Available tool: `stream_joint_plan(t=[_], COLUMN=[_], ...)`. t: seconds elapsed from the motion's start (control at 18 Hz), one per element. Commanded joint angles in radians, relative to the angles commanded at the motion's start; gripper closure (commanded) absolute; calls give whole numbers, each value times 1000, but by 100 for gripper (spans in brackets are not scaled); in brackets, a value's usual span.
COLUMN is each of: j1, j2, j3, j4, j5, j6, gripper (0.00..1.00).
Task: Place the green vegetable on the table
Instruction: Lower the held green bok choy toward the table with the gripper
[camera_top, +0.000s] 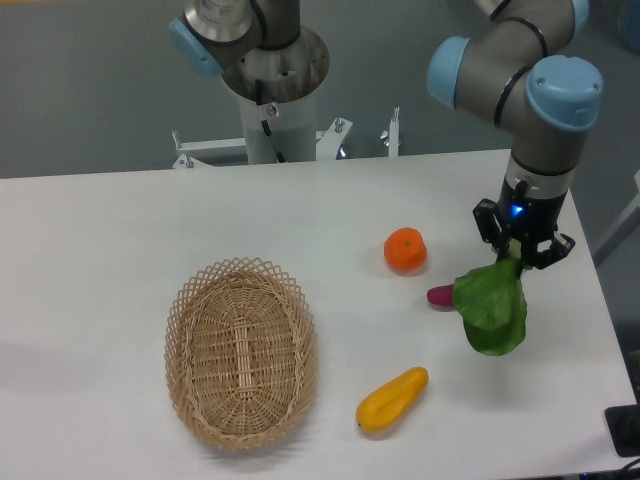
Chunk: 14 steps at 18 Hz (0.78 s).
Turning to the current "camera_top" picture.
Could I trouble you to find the black device at table corner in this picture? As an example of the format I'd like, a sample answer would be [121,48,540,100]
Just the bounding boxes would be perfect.
[604,404,639,458]

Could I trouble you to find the orange tangerine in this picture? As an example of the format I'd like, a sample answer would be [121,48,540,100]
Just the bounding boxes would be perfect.
[383,227,428,273]

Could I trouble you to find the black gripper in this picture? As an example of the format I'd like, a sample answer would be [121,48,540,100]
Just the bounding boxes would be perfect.
[473,162,575,275]

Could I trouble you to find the oval wicker basket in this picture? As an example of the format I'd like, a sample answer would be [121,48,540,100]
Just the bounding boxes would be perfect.
[164,258,318,452]

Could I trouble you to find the yellow mango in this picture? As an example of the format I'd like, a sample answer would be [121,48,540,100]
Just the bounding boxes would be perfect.
[355,366,430,434]

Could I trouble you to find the green leafy vegetable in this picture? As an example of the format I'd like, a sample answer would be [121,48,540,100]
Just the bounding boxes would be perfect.
[453,254,528,356]

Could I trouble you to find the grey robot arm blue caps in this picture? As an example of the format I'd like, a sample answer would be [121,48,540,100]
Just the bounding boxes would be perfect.
[169,1,603,269]

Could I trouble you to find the white metal base frame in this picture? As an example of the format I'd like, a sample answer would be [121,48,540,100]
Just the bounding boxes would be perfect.
[171,106,402,169]

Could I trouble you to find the white frame leg right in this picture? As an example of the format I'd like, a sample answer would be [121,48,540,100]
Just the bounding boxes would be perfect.
[592,171,640,268]

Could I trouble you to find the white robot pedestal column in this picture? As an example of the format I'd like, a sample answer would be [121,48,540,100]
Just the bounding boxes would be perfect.
[219,25,331,164]

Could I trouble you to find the black cable on pedestal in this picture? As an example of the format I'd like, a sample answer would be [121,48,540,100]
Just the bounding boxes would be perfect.
[254,78,289,164]

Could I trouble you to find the purple sweet potato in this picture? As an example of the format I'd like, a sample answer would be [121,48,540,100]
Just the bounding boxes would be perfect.
[426,284,454,308]

